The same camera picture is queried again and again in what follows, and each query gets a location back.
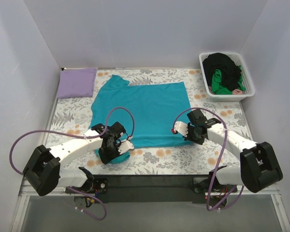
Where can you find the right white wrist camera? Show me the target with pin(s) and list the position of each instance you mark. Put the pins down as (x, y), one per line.
(181, 128)

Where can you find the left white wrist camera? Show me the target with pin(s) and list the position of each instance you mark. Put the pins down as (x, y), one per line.
(125, 145)

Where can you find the folded purple t shirt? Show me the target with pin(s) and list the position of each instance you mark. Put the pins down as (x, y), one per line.
(76, 83)

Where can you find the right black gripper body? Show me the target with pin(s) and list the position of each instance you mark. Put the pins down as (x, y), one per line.
(191, 135)

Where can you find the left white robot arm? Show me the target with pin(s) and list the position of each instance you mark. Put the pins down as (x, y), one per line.
(46, 168)

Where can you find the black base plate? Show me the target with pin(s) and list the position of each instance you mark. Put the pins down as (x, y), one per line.
(150, 188)

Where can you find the pink garment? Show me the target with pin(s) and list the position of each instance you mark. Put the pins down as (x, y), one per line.
(237, 92)

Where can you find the green t shirt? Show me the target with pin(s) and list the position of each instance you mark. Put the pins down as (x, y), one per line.
(225, 79)

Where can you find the black t shirt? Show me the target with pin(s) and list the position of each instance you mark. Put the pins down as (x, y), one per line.
(214, 61)

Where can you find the teal t shirt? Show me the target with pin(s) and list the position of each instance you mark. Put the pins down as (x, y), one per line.
(146, 110)

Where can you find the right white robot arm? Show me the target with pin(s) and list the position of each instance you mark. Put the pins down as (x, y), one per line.
(259, 167)

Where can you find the white laundry basket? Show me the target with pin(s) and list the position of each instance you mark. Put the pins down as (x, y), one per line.
(247, 81)

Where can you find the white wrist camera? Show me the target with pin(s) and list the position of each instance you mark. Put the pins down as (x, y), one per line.
(181, 128)
(125, 145)

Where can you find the aluminium frame rail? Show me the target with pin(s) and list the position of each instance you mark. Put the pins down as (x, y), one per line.
(152, 203)

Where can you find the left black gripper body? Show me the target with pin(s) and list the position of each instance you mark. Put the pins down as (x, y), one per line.
(106, 156)

